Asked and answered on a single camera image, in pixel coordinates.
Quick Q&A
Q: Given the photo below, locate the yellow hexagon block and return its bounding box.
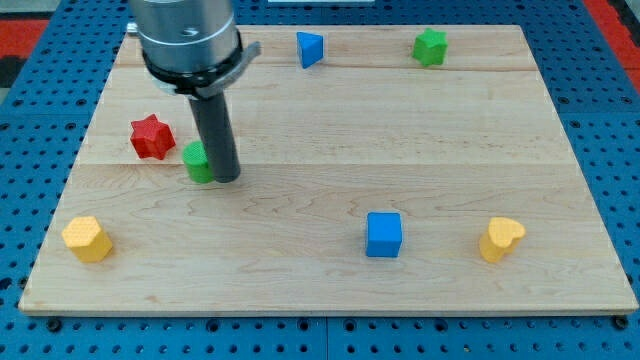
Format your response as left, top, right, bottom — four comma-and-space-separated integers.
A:
61, 216, 113, 263

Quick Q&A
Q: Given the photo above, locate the yellow heart block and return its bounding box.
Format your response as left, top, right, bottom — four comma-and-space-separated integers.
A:
479, 217, 526, 263

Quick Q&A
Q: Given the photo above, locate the wooden board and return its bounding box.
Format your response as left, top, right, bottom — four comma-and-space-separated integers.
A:
19, 25, 638, 317

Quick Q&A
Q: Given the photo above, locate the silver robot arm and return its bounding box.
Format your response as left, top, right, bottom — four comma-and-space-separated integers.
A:
129, 0, 261, 100

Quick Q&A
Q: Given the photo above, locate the blue triangle block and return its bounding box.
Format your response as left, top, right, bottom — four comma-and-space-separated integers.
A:
296, 32, 324, 69

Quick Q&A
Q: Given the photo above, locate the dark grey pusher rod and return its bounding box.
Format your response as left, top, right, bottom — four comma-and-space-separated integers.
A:
189, 93, 241, 183

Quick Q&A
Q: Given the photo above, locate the red star block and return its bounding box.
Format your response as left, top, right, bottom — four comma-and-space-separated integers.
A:
130, 114, 176, 160

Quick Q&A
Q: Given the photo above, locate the green cylinder block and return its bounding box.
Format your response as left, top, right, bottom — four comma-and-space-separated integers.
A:
182, 140, 214, 183

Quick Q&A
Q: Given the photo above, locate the blue cube block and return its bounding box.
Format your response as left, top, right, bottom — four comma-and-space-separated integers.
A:
365, 212, 403, 258

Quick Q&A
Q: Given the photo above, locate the green star block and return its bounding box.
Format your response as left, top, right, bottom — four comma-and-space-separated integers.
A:
412, 28, 448, 67

